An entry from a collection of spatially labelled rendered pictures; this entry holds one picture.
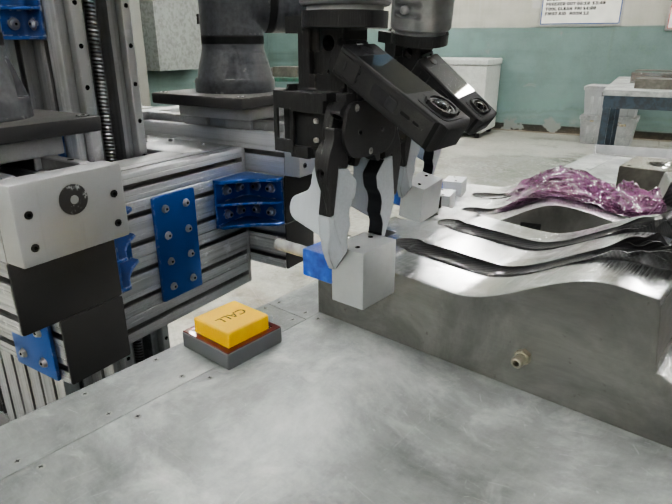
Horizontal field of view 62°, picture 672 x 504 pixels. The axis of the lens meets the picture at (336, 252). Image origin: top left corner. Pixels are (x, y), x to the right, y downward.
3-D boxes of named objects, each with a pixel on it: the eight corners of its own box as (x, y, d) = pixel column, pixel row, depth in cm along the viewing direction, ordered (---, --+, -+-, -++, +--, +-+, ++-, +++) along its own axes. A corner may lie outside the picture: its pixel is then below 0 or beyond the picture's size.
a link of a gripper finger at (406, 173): (375, 187, 80) (387, 123, 77) (409, 199, 77) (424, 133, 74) (362, 189, 78) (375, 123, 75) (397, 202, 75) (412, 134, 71)
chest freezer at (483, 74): (496, 130, 756) (503, 57, 723) (481, 138, 693) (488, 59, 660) (392, 123, 824) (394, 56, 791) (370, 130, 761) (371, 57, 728)
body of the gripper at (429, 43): (396, 111, 81) (403, 22, 74) (448, 125, 76) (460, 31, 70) (364, 124, 76) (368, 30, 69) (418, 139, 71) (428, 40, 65)
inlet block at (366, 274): (261, 274, 57) (258, 224, 56) (295, 261, 61) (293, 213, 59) (362, 310, 49) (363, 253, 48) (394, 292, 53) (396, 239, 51)
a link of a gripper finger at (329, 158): (339, 214, 49) (354, 115, 48) (355, 218, 48) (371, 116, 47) (304, 213, 46) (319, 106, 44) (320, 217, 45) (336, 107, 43)
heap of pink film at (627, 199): (491, 216, 92) (496, 169, 89) (505, 191, 107) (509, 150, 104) (671, 235, 82) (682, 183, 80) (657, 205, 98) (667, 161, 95)
